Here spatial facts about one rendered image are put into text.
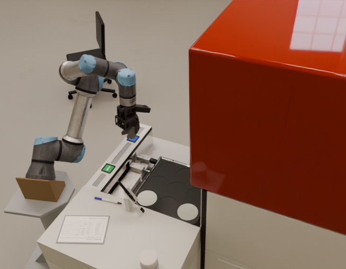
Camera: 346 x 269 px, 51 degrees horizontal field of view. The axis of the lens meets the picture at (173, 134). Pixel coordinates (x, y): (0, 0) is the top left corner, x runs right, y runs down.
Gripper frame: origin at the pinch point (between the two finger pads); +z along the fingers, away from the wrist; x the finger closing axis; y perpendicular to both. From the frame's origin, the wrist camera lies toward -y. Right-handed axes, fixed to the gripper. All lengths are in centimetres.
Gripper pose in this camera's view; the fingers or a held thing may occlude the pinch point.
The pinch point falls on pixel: (132, 136)
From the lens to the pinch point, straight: 176.8
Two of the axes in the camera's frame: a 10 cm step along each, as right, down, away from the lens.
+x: 7.5, 4.3, -5.1
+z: -0.4, 7.9, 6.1
